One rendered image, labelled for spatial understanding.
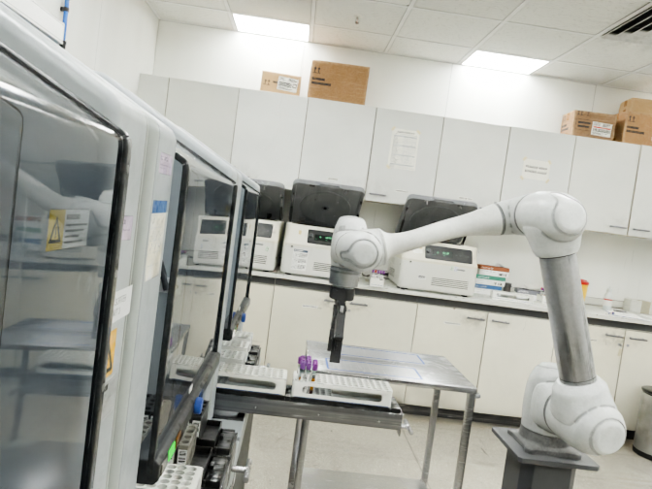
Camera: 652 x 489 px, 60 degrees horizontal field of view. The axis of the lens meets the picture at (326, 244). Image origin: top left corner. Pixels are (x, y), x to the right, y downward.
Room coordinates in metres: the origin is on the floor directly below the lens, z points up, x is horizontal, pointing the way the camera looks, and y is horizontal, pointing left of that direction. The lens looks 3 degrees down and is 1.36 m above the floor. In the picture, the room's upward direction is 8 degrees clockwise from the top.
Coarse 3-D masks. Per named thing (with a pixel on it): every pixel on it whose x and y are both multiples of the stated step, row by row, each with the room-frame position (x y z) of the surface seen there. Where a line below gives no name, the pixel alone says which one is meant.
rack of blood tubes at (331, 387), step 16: (304, 384) 1.65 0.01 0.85; (320, 384) 1.65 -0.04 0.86; (336, 384) 1.65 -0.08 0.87; (352, 384) 1.68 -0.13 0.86; (368, 384) 1.70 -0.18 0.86; (384, 384) 1.72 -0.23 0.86; (336, 400) 1.65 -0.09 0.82; (352, 400) 1.65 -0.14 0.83; (368, 400) 1.73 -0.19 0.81; (384, 400) 1.66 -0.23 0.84
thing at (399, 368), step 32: (320, 352) 2.20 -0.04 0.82; (352, 352) 2.27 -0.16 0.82; (384, 352) 2.35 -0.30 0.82; (416, 384) 1.97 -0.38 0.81; (448, 384) 1.98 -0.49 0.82; (288, 480) 2.37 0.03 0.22; (320, 480) 2.27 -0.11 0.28; (352, 480) 2.31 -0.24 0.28; (384, 480) 2.35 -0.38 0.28; (416, 480) 2.39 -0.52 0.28
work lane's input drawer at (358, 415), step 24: (288, 384) 1.75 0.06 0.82; (216, 408) 1.62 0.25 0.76; (240, 408) 1.62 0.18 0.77; (264, 408) 1.62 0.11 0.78; (288, 408) 1.63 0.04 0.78; (312, 408) 1.63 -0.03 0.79; (336, 408) 1.64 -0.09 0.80; (360, 408) 1.65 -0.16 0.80; (384, 408) 1.65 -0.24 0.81; (408, 432) 1.67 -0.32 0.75
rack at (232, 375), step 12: (228, 372) 1.64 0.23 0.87; (240, 372) 1.65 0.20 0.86; (252, 372) 1.67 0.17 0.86; (264, 372) 1.70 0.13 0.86; (276, 372) 1.70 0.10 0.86; (216, 384) 1.63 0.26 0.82; (228, 384) 1.64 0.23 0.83; (240, 384) 1.71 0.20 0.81; (252, 384) 1.73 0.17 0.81; (264, 384) 1.74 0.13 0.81; (276, 384) 1.64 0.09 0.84
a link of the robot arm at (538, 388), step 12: (540, 372) 1.81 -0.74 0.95; (552, 372) 1.78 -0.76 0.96; (528, 384) 1.84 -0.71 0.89; (540, 384) 1.78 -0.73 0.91; (552, 384) 1.76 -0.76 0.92; (528, 396) 1.82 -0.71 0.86; (540, 396) 1.76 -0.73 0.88; (528, 408) 1.81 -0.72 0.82; (540, 408) 1.75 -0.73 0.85; (528, 420) 1.81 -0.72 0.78; (540, 420) 1.75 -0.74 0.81; (540, 432) 1.78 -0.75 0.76; (552, 432) 1.75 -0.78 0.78
